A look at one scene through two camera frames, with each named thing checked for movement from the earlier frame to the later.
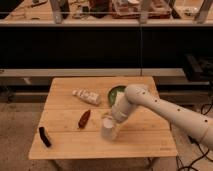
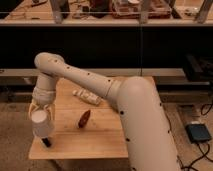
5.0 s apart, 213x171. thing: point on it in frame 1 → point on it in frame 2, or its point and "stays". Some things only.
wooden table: x=70 y=126 stays
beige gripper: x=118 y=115 → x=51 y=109
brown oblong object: x=84 y=119 stays
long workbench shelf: x=111 y=13 stays
